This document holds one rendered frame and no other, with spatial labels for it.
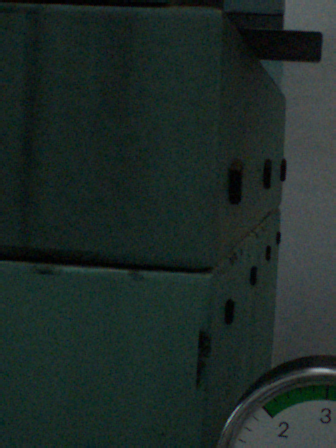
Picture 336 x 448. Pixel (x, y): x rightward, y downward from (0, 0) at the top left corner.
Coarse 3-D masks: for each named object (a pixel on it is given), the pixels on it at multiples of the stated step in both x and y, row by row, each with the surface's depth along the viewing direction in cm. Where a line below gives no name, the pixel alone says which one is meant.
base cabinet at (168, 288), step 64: (256, 256) 67; (0, 320) 43; (64, 320) 43; (128, 320) 43; (192, 320) 42; (256, 320) 72; (0, 384) 43; (64, 384) 43; (128, 384) 43; (192, 384) 42
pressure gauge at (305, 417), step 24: (312, 360) 37; (264, 384) 36; (288, 384) 35; (312, 384) 36; (240, 408) 36; (264, 408) 36; (288, 408) 36; (312, 408) 36; (240, 432) 36; (264, 432) 36; (288, 432) 36; (312, 432) 36
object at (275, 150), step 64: (0, 0) 43; (0, 64) 43; (64, 64) 42; (128, 64) 42; (192, 64) 42; (256, 64) 59; (0, 128) 43; (64, 128) 43; (128, 128) 42; (192, 128) 42; (256, 128) 61; (0, 192) 43; (64, 192) 43; (128, 192) 42; (192, 192) 42; (256, 192) 64; (0, 256) 43; (64, 256) 43; (128, 256) 43; (192, 256) 42
